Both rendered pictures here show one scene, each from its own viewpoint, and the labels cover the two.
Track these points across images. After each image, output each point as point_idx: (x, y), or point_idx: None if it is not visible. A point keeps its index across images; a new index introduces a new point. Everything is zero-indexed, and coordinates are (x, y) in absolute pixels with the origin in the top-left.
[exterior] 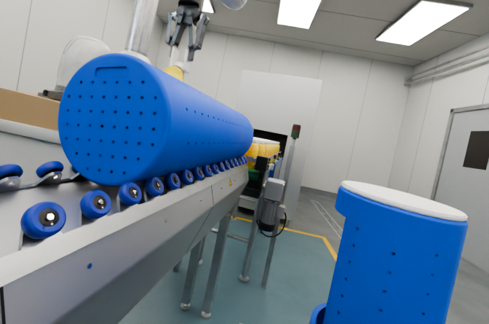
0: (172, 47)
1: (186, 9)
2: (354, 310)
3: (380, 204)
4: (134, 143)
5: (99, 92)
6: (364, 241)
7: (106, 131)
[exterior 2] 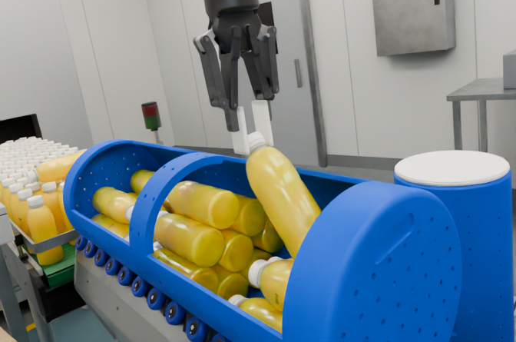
0: (240, 111)
1: (236, 21)
2: (484, 283)
3: (482, 186)
4: (440, 306)
5: (386, 283)
6: (477, 224)
7: (409, 327)
